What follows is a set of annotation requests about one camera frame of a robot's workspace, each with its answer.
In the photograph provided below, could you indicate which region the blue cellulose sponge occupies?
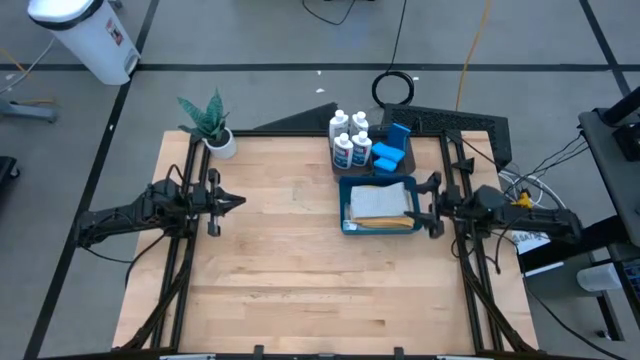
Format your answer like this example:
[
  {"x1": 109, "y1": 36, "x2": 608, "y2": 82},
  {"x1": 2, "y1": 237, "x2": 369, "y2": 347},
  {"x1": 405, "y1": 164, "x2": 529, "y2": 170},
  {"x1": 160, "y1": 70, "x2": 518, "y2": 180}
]
[
  {"x1": 387, "y1": 122, "x2": 413, "y2": 151},
  {"x1": 373, "y1": 157, "x2": 400, "y2": 175},
  {"x1": 370, "y1": 141, "x2": 407, "y2": 165}
]

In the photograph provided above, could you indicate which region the orange waffle towel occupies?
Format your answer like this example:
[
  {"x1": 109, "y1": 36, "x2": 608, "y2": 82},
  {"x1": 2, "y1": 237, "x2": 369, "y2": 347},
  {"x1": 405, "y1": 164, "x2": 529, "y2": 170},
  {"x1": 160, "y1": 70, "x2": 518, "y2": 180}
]
[{"x1": 349, "y1": 214, "x2": 416, "y2": 231}]

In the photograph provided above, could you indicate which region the white cable bundle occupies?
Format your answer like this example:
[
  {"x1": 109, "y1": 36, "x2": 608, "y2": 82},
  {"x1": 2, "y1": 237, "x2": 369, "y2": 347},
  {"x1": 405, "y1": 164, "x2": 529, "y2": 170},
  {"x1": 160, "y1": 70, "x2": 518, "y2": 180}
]
[{"x1": 497, "y1": 169, "x2": 571, "y2": 216}]

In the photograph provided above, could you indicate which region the black perforated panel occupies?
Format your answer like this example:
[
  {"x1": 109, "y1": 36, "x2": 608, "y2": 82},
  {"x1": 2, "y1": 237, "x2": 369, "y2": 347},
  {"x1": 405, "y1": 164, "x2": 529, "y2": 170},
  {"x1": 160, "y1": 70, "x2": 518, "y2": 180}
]
[{"x1": 380, "y1": 103, "x2": 514, "y2": 169}]

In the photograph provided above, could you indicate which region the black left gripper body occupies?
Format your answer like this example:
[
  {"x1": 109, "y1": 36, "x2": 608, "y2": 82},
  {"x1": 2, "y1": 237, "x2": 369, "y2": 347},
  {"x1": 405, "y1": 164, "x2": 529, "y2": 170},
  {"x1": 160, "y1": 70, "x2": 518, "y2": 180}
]
[{"x1": 192, "y1": 168, "x2": 224, "y2": 237}]

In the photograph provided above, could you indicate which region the white paper sign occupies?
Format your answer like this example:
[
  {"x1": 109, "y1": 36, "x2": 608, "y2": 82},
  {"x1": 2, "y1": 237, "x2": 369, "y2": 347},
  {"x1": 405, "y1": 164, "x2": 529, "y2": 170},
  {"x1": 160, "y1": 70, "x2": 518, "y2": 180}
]
[{"x1": 512, "y1": 232, "x2": 552, "y2": 256}]

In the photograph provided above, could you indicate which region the black triangular frame bracket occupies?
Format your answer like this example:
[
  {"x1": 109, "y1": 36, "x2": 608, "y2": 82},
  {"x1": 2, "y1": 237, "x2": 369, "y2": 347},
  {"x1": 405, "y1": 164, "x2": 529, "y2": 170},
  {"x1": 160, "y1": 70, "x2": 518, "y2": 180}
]
[{"x1": 451, "y1": 157, "x2": 476, "y2": 176}]

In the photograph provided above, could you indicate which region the black coiled floor cable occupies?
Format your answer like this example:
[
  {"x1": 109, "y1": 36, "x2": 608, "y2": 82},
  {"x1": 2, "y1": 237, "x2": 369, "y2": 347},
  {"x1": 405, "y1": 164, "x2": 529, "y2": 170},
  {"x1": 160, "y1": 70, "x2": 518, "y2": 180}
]
[{"x1": 370, "y1": 0, "x2": 416, "y2": 109}]

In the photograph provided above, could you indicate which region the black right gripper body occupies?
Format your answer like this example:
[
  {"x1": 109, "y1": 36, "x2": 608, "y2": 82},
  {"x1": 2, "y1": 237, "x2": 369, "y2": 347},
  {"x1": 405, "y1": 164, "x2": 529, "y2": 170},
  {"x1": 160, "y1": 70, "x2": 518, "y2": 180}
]
[{"x1": 428, "y1": 171, "x2": 464, "y2": 240}]

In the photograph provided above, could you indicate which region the green plant in white pot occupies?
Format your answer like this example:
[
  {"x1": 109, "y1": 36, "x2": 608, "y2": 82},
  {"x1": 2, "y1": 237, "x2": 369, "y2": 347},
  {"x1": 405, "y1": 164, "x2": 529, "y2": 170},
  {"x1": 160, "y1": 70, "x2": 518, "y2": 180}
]
[{"x1": 177, "y1": 89, "x2": 238, "y2": 160}]

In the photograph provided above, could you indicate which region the grey stand base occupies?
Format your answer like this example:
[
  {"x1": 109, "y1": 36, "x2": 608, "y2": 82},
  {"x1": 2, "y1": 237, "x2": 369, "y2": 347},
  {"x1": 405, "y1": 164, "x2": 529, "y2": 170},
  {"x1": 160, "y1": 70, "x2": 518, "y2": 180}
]
[{"x1": 0, "y1": 97, "x2": 60, "y2": 125}]

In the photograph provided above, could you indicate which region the grey waffle towel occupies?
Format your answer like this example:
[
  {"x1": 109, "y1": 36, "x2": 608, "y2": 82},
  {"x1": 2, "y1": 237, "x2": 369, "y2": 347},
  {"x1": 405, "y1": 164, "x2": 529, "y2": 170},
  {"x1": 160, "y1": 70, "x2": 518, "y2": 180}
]
[{"x1": 348, "y1": 181, "x2": 415, "y2": 220}]

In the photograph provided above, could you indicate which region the yellow power cord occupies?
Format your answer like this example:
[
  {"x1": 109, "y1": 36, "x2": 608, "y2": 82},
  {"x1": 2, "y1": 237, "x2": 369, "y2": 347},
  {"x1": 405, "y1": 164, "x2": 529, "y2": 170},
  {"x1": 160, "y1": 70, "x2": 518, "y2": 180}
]
[{"x1": 454, "y1": 0, "x2": 494, "y2": 112}]

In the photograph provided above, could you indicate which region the white pedal trash bin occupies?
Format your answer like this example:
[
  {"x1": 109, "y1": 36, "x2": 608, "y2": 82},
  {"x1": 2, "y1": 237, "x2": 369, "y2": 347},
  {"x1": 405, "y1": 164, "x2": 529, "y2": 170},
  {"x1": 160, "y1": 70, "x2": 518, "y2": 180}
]
[{"x1": 27, "y1": 0, "x2": 142, "y2": 86}]

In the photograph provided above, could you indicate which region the dark grey equipment cart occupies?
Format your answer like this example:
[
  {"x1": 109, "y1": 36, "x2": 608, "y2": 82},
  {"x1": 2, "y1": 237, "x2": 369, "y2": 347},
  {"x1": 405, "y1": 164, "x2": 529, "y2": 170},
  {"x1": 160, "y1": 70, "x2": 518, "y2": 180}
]
[{"x1": 578, "y1": 85, "x2": 640, "y2": 251}]

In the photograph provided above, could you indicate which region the white plastic restorer bottle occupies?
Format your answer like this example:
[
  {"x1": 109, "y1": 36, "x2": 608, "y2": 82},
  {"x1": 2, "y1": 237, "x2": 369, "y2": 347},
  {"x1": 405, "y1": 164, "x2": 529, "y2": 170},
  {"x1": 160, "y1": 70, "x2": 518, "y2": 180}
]
[
  {"x1": 349, "y1": 110, "x2": 370, "y2": 137},
  {"x1": 332, "y1": 131, "x2": 355, "y2": 170},
  {"x1": 351, "y1": 130, "x2": 374, "y2": 168},
  {"x1": 328, "y1": 108, "x2": 350, "y2": 140}
]

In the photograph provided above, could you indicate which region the grey cylinder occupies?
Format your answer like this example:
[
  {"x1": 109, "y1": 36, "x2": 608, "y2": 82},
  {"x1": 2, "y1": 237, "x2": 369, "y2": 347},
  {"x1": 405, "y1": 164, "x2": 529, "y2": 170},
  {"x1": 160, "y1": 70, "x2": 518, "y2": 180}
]
[{"x1": 576, "y1": 262, "x2": 623, "y2": 294}]

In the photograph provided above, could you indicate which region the brown two-compartment tray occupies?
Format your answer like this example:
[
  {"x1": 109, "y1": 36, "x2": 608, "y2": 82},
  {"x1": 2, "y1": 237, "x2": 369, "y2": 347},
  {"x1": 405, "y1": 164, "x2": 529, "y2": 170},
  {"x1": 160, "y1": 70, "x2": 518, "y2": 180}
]
[{"x1": 327, "y1": 123, "x2": 417, "y2": 177}]

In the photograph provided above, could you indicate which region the blue plastic bin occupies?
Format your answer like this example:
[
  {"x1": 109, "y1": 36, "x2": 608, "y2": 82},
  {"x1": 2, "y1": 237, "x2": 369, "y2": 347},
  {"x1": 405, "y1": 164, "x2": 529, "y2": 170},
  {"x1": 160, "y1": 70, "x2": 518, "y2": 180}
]
[{"x1": 338, "y1": 174, "x2": 424, "y2": 236}]

